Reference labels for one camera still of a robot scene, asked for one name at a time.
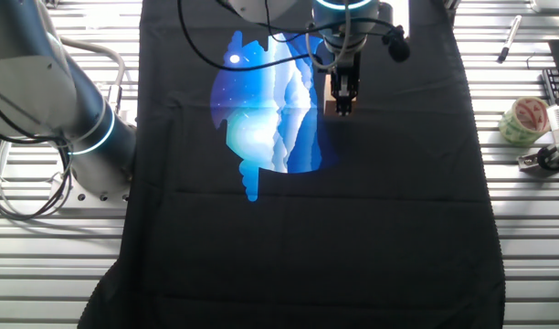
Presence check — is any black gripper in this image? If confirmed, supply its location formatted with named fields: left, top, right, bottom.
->
left=324, top=38, right=367, bottom=117

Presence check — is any small wooden block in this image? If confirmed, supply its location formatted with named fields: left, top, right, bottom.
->
left=323, top=72, right=356, bottom=115

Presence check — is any clear packing tape roll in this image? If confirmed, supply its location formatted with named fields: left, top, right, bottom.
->
left=497, top=95, right=552, bottom=149

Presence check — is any black and silver marker pen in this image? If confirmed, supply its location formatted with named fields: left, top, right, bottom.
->
left=496, top=15, right=523, bottom=64

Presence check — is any black keyboard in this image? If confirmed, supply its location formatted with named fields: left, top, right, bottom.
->
left=540, top=68, right=559, bottom=127

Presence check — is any black cloth with blue print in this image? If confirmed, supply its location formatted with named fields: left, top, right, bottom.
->
left=77, top=0, right=507, bottom=329

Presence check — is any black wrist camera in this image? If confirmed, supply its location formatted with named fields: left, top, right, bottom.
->
left=382, top=25, right=412, bottom=64

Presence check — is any thin black cable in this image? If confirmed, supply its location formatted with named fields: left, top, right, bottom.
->
left=215, top=0, right=399, bottom=45

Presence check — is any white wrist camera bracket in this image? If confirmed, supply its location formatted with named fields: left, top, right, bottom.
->
left=379, top=0, right=411, bottom=37

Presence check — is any thick black cable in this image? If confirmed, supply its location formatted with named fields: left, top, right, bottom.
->
left=176, top=0, right=322, bottom=73

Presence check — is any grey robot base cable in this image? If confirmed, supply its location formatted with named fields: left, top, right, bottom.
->
left=59, top=36, right=126, bottom=115

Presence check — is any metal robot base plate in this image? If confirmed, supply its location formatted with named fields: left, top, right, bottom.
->
left=50, top=166, right=137, bottom=216

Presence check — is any black cable bundle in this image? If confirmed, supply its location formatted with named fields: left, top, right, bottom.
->
left=0, top=95, right=75, bottom=221

